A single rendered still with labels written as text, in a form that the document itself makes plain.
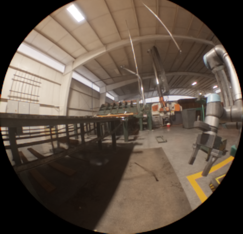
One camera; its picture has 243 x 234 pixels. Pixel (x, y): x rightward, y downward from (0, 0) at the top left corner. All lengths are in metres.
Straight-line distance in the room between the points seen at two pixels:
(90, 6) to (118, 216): 6.97
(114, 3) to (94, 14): 1.33
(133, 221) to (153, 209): 0.19
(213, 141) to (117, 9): 6.46
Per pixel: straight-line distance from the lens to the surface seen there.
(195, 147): 0.47
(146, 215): 0.88
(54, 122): 0.67
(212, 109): 0.42
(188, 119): 4.62
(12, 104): 6.17
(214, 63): 0.69
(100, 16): 6.53
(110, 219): 0.87
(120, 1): 6.28
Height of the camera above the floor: 0.80
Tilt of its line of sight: 4 degrees up
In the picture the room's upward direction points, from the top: 4 degrees counter-clockwise
